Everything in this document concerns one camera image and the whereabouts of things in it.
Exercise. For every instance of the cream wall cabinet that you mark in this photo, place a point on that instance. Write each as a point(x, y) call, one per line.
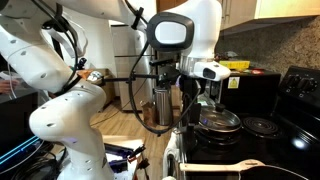
point(286, 8)

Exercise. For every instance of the small red item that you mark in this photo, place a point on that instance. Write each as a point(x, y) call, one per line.
point(258, 71)

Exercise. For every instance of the wooden spoon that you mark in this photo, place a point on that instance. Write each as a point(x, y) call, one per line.
point(213, 166)

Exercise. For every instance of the black equipment cabinet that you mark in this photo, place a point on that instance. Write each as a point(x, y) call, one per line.
point(16, 116)

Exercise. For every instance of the black saucepan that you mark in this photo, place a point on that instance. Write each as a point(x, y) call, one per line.
point(273, 175)

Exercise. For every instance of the small white item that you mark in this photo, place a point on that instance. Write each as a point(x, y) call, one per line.
point(94, 76)

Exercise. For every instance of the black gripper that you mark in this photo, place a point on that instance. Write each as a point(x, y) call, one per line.
point(190, 90)

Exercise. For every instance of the brown wooden dresser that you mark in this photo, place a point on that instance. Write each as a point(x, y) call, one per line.
point(106, 90)

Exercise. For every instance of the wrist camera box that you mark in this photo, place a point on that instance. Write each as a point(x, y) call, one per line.
point(213, 71)

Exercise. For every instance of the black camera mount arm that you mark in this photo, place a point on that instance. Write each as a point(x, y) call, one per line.
point(133, 79)

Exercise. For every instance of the glass lid with black knob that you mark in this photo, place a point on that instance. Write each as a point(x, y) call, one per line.
point(216, 120)

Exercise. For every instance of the black electric stove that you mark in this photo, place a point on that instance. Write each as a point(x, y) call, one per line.
point(266, 150)

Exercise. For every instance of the yellow box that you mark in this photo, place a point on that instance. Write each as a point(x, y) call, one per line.
point(234, 64)

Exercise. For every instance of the yellow warning sticker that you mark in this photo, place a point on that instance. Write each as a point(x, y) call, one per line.
point(233, 82)

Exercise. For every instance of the white refrigerator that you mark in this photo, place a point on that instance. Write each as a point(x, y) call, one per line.
point(121, 43)

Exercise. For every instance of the brown paper bag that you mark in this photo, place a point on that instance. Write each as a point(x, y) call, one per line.
point(148, 115)

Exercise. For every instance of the black stove knob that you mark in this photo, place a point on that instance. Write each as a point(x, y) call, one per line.
point(293, 81)
point(308, 84)

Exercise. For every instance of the black steel microwave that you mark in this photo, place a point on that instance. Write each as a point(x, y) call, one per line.
point(253, 96)

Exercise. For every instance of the light wooden board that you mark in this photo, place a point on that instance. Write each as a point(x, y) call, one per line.
point(120, 140)

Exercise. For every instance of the blue tool box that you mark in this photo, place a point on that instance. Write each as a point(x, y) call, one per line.
point(116, 160)

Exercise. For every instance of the steel frying pan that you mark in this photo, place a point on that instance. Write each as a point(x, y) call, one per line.
point(216, 133)

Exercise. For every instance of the person hand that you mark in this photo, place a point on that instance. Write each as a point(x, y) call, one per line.
point(6, 86)

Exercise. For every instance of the black orange clamp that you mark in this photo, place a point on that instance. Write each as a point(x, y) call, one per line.
point(140, 156)

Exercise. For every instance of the black coil burner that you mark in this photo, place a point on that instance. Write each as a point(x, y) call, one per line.
point(213, 142)
point(260, 126)

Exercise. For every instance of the black stereo camera bar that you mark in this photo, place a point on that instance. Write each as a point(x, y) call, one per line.
point(161, 62)

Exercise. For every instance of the stainless steel trash can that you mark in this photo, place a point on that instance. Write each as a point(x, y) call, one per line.
point(163, 106)

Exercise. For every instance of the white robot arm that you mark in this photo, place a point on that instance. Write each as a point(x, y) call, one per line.
point(66, 116)

